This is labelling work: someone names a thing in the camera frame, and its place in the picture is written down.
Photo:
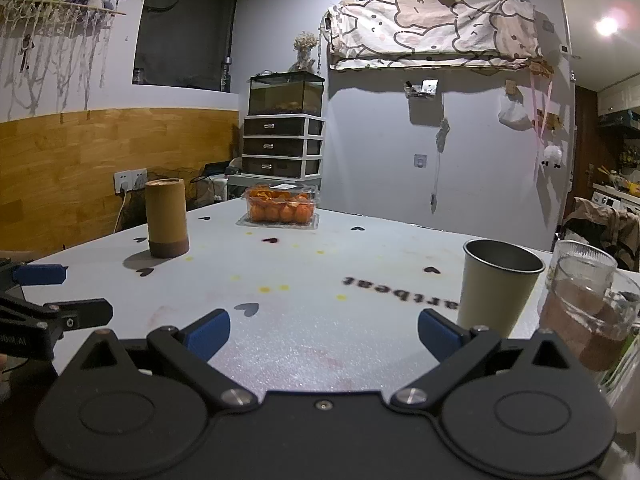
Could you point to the white macrame wall hanging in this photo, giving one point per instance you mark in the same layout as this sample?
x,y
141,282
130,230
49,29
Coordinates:
x,y
55,35

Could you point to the white plastic drawer unit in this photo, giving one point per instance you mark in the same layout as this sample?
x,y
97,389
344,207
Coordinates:
x,y
282,145

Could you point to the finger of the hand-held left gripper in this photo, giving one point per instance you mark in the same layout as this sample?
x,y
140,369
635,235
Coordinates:
x,y
40,275
80,312

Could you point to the olive metal cup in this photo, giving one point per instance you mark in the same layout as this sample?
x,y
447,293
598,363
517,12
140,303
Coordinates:
x,y
492,290

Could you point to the dried flower bouquet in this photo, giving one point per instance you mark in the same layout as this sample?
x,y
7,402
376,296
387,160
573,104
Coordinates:
x,y
305,50

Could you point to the glass fish tank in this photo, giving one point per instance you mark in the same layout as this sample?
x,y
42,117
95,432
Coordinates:
x,y
286,94

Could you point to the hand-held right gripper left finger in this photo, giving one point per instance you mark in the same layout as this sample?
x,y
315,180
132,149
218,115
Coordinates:
x,y
209,332

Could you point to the white wall power outlet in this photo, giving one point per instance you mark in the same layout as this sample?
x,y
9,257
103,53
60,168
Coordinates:
x,y
130,180

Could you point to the cartoon printed cloth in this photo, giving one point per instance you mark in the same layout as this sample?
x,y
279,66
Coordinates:
x,y
430,22

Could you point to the bright ceiling lamp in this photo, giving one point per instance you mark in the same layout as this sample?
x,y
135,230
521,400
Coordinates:
x,y
607,25

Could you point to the white washing machine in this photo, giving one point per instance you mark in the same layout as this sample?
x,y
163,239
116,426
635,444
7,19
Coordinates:
x,y
617,199

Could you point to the dark window cover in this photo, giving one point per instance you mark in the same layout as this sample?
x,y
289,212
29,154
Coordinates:
x,y
185,25

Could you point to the ribbed glass mug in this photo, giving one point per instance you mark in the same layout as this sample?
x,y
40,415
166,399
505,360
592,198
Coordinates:
x,y
582,315

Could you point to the white hanging bag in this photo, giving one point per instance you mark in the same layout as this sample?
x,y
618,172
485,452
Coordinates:
x,y
513,112

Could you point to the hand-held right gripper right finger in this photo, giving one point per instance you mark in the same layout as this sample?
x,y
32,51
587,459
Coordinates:
x,y
440,334

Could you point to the brown cylindrical cup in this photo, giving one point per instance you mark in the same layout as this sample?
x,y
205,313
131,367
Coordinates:
x,y
166,217

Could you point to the clear plastic box of oranges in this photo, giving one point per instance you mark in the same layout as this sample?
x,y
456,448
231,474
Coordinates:
x,y
279,207

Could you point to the white plush sheep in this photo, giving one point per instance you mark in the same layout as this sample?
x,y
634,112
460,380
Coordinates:
x,y
552,156

